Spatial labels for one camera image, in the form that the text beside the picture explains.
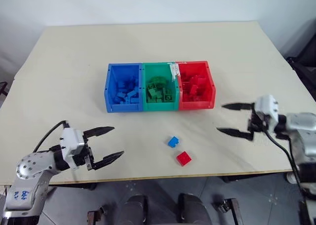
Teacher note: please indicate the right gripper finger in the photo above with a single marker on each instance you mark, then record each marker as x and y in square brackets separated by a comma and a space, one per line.
[238, 106]
[234, 133]

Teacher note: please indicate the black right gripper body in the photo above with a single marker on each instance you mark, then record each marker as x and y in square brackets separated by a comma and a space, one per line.
[258, 125]

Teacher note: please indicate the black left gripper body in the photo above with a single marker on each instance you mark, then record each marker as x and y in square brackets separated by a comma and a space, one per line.
[90, 158]

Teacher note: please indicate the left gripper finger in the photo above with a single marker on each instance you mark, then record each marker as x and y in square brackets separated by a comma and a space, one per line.
[108, 159]
[100, 130]

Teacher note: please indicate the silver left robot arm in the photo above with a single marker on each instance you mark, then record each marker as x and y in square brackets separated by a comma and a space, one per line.
[37, 178]

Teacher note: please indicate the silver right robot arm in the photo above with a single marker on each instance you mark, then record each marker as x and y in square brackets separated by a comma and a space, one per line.
[304, 136]

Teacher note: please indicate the blue plastic bin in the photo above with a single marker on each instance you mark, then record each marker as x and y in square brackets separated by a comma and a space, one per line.
[108, 96]

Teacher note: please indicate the blue toy block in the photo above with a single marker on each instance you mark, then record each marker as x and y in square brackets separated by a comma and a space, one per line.
[173, 142]
[132, 94]
[121, 95]
[133, 101]

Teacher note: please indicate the red plastic bin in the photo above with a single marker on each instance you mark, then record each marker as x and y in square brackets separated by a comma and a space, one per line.
[192, 105]

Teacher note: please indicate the red toy block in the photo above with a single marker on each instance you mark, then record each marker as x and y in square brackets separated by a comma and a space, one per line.
[184, 158]
[193, 89]

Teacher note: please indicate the dark rounded shape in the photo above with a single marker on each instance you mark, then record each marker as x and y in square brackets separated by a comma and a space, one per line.
[134, 210]
[192, 210]

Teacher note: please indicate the white caster wheel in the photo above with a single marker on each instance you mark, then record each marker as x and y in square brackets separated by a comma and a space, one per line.
[292, 178]

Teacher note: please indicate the green toy block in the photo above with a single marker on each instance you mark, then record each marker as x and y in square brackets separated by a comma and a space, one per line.
[153, 95]
[151, 87]
[168, 96]

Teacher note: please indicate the green plastic bin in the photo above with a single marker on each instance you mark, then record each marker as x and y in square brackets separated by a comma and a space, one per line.
[160, 106]

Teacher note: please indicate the white torn tape label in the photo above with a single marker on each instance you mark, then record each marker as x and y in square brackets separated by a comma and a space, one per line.
[174, 70]

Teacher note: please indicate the black equipment beside table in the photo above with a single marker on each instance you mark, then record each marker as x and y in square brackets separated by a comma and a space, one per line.
[304, 59]

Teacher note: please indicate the dark red stand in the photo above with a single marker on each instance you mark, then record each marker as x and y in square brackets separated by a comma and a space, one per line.
[3, 89]

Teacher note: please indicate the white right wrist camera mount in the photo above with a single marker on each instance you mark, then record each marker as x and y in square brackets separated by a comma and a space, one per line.
[267, 109]

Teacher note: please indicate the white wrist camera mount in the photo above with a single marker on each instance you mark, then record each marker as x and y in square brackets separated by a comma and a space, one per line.
[71, 141]
[267, 109]

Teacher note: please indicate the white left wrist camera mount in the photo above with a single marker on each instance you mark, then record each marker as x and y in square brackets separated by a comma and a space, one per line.
[71, 141]

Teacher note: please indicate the rusty metal table bracket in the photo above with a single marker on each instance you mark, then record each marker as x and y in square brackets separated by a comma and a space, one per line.
[95, 216]
[229, 207]

